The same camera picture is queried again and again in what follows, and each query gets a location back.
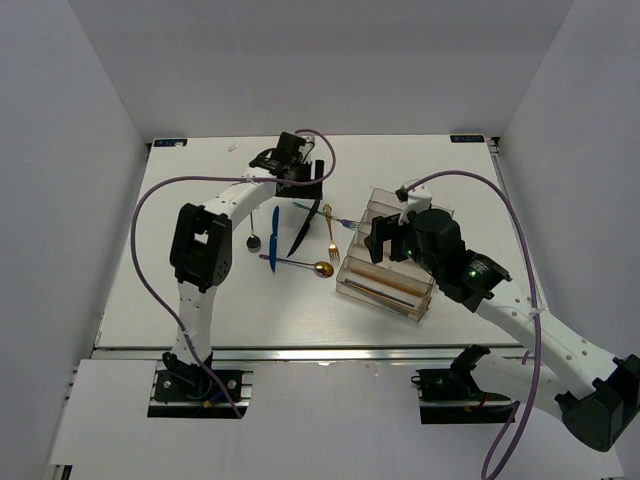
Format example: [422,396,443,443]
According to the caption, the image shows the black knife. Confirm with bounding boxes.
[287,200,320,257]

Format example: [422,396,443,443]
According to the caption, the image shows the blue knife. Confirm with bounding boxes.
[269,205,280,273]

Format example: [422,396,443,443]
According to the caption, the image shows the purple gold spoon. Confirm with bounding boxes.
[259,254,334,278]

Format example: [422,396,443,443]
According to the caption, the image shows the black spoon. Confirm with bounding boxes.
[246,213,261,252]

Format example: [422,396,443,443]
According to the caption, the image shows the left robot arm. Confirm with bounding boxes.
[163,132,324,399]

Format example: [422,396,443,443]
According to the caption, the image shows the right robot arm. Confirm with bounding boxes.
[364,208,639,452]

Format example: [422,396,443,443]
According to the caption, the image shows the rainbow fork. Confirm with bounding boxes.
[292,202,360,231]

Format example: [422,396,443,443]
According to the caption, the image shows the clear tiered utensil organizer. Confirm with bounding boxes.
[336,188,435,322]

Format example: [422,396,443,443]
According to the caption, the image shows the gold ornate fork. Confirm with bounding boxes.
[323,204,340,262]

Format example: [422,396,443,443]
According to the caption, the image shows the right blue table label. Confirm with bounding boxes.
[449,134,485,143]

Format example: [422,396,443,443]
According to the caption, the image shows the blue table label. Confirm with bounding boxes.
[153,138,188,148]
[449,134,485,143]

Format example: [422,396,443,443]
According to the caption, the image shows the left blue table label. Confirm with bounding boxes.
[153,138,188,148]

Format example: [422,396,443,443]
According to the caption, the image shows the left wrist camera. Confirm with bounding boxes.
[300,133,316,156]

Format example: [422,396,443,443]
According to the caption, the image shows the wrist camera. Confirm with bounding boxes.
[300,133,316,156]
[395,180,432,217]

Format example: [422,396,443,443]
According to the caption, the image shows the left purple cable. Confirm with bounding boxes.
[130,128,336,419]

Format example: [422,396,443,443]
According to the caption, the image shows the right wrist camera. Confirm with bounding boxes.
[395,180,432,217]

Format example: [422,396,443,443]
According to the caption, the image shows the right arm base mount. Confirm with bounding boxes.
[410,368,513,425]

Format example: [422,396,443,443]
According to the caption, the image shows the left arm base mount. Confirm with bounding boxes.
[147,366,254,420]

